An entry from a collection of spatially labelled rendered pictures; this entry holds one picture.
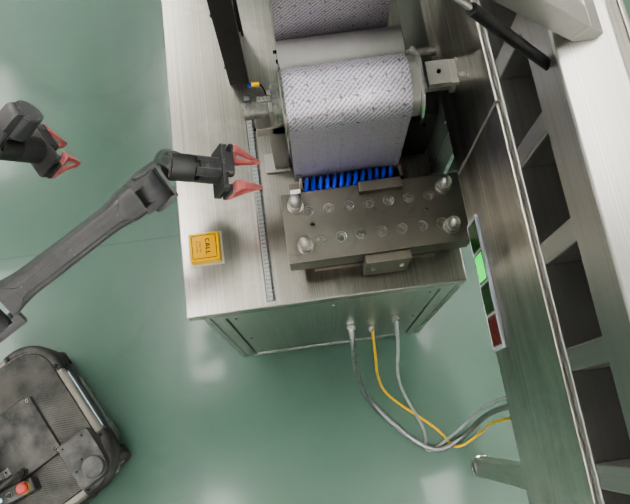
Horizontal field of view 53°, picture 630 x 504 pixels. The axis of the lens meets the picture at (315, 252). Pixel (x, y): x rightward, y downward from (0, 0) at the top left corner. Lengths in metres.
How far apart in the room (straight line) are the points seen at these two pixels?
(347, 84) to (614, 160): 0.55
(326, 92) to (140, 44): 1.84
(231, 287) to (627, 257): 0.95
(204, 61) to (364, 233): 0.66
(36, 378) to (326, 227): 1.27
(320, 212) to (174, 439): 1.26
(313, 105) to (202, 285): 0.54
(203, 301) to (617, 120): 0.98
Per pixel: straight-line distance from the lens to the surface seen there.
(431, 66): 1.25
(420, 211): 1.39
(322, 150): 1.30
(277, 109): 1.20
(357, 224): 1.37
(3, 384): 2.35
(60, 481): 2.25
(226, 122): 1.63
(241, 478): 2.35
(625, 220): 0.79
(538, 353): 1.02
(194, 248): 1.49
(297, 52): 1.31
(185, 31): 1.79
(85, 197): 2.67
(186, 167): 1.29
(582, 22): 0.84
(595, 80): 0.85
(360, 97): 1.19
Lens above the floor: 2.33
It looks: 74 degrees down
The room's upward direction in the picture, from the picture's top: 4 degrees counter-clockwise
